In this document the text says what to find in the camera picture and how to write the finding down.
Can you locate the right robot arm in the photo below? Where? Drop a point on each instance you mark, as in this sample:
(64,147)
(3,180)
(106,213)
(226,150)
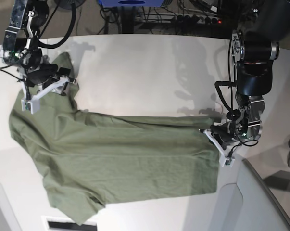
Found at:
(22,47)

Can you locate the blue plastic bin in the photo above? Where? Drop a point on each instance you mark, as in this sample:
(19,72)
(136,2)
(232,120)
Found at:
(130,3)

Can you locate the grey metal stand right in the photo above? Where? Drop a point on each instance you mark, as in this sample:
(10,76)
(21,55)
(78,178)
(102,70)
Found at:
(279,181)

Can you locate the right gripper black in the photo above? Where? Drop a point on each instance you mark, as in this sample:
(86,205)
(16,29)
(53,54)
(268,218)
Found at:
(46,75)

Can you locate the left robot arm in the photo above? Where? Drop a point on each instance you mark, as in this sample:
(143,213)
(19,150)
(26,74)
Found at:
(252,53)

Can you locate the power strip with red light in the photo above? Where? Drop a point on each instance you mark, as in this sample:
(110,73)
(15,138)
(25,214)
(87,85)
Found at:
(197,19)

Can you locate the black table leg post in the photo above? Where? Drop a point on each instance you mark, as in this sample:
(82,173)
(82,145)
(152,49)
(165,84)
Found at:
(127,15)

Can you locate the black round fan base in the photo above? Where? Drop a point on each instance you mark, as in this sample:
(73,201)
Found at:
(67,4)

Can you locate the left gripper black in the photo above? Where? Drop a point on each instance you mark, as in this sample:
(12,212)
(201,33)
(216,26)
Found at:
(226,133)

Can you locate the green t-shirt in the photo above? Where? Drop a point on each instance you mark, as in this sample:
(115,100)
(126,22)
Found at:
(88,160)

